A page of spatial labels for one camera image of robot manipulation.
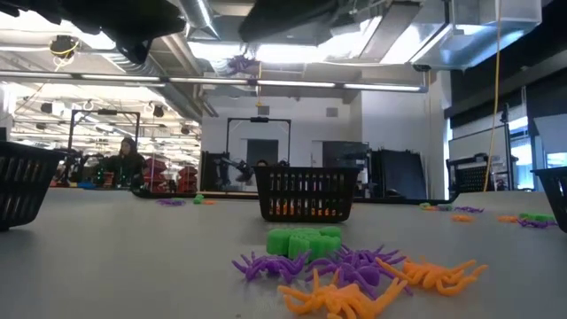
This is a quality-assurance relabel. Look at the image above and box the black slotted plastic basket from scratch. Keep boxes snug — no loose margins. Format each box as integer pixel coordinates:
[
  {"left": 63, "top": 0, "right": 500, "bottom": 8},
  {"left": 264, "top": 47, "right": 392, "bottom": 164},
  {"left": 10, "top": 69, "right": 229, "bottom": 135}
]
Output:
[
  {"left": 530, "top": 166, "right": 567, "bottom": 235},
  {"left": 0, "top": 140, "right": 67, "bottom": 232},
  {"left": 252, "top": 166, "right": 363, "bottom": 223}
]

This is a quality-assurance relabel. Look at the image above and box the black curtain partition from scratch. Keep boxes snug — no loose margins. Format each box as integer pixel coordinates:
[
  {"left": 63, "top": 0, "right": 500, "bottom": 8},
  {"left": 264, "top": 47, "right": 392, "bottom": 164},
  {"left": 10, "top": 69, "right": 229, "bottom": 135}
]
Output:
[
  {"left": 199, "top": 150, "right": 231, "bottom": 192},
  {"left": 370, "top": 148, "right": 427, "bottom": 200}
]

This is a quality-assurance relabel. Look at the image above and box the hanging cable reel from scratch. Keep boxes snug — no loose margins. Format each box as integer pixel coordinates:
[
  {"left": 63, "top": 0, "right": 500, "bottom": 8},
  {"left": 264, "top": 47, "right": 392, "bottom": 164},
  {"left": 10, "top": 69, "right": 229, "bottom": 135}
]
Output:
[{"left": 48, "top": 34, "right": 81, "bottom": 61}]

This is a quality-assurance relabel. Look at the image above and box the yellow hanging cable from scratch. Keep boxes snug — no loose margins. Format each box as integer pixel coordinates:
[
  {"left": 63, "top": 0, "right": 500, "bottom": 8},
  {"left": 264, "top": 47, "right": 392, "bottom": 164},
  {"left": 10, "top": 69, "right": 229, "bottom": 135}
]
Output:
[{"left": 482, "top": 0, "right": 502, "bottom": 193}]

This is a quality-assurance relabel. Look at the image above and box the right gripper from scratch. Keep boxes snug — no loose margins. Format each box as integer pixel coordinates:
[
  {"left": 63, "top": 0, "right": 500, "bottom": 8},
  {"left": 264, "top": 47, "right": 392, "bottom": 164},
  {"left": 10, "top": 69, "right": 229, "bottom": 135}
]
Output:
[{"left": 238, "top": 0, "right": 342, "bottom": 45}]

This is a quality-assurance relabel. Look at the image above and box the black camera rig frame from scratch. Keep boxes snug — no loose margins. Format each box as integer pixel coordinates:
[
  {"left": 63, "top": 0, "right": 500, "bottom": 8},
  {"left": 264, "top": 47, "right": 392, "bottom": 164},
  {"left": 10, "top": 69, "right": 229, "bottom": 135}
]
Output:
[
  {"left": 65, "top": 108, "right": 142, "bottom": 178},
  {"left": 226, "top": 116, "right": 292, "bottom": 167}
]

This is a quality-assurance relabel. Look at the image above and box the grey cabinet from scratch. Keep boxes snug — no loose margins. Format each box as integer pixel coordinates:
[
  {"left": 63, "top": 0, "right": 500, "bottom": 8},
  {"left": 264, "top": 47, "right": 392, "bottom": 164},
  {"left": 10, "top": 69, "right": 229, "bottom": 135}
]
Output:
[{"left": 322, "top": 140, "right": 371, "bottom": 197}]

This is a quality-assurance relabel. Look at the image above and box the grey table mat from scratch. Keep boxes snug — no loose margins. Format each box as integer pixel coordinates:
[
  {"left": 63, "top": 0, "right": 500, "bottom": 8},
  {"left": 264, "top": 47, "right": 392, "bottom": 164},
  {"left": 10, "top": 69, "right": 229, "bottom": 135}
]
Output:
[{"left": 0, "top": 185, "right": 567, "bottom": 319}]

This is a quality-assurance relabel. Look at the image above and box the long ceiling light strip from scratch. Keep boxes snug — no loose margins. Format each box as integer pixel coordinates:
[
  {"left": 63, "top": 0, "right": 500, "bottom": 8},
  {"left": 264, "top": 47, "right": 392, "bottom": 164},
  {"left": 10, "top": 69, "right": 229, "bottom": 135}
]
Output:
[{"left": 0, "top": 69, "right": 429, "bottom": 93}]

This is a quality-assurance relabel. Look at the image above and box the red tool cart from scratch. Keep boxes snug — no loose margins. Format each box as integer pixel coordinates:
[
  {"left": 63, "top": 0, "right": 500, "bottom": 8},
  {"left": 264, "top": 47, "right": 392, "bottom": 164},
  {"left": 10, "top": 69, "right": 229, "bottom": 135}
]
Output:
[
  {"left": 148, "top": 157, "right": 168, "bottom": 192},
  {"left": 176, "top": 166, "right": 199, "bottom": 194}
]

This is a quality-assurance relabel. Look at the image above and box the silver spiral ventilation duct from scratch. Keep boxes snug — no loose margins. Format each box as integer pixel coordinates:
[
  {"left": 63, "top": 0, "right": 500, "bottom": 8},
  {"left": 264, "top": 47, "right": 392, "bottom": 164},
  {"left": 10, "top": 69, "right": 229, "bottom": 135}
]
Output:
[{"left": 101, "top": 42, "right": 167, "bottom": 76}]

